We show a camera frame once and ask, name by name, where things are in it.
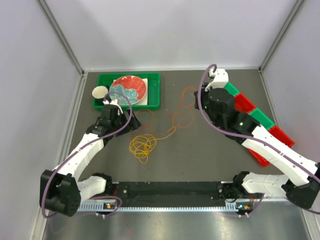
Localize yellow cable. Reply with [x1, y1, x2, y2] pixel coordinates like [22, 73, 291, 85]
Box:
[128, 126, 177, 165]

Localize red blue floral plate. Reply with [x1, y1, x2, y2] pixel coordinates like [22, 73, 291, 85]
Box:
[108, 74, 148, 106]

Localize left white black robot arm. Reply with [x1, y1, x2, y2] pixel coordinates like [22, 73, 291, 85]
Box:
[39, 103, 141, 218]

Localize red bin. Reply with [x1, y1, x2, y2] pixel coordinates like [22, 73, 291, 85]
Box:
[234, 93, 256, 114]
[248, 125, 295, 167]

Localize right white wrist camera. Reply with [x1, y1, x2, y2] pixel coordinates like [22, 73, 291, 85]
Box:
[204, 68, 229, 92]

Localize cream paper cup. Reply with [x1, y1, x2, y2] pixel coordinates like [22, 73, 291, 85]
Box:
[91, 85, 109, 100]

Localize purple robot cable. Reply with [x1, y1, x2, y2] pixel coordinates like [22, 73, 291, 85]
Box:
[41, 91, 133, 220]
[198, 64, 320, 217]

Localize red bin near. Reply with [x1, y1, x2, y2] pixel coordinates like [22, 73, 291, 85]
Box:
[248, 125, 295, 167]

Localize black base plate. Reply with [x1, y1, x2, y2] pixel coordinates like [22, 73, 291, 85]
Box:
[84, 181, 265, 208]

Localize green bin far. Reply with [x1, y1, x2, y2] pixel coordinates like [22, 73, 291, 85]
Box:
[224, 82, 240, 97]

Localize green plastic tray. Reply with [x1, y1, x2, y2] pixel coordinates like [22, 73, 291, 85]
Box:
[96, 72, 161, 111]

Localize slotted cable duct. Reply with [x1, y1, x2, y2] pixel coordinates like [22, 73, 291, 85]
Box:
[77, 201, 253, 213]

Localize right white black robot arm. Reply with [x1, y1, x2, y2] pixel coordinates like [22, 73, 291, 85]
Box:
[194, 88, 320, 209]

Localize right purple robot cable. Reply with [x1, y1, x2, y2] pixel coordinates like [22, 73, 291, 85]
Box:
[198, 64, 320, 217]

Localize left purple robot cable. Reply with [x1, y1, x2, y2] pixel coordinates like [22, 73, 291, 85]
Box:
[41, 91, 133, 220]

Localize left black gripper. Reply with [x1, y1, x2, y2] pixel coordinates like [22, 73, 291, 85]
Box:
[111, 107, 142, 137]

